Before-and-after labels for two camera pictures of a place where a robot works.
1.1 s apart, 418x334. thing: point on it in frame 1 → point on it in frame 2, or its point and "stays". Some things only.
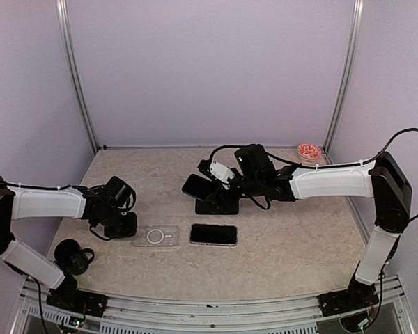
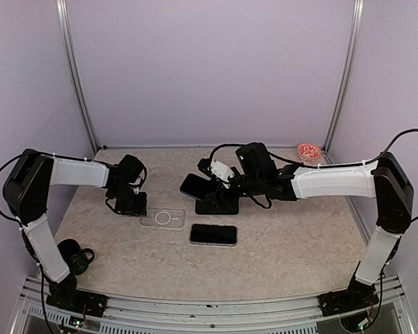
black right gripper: x=221 y=196 stays
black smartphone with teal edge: x=218 y=204 stays
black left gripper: x=129 y=230 → x=140 y=208
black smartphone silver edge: x=214 y=234 stays
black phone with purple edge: x=198 y=187 stays
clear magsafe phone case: x=156 y=236 → x=164 y=218
